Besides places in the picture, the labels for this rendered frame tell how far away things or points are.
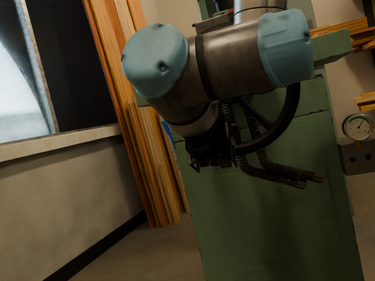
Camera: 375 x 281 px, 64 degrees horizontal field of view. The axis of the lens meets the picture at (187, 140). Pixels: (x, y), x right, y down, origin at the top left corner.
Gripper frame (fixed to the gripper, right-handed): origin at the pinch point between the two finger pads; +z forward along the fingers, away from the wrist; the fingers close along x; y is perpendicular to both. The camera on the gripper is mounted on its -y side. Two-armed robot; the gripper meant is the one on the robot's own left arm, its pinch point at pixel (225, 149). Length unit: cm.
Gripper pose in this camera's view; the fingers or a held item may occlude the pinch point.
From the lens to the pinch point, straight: 62.4
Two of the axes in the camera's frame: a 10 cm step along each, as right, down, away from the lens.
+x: 9.4, -1.7, -3.0
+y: 0.4, 9.1, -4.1
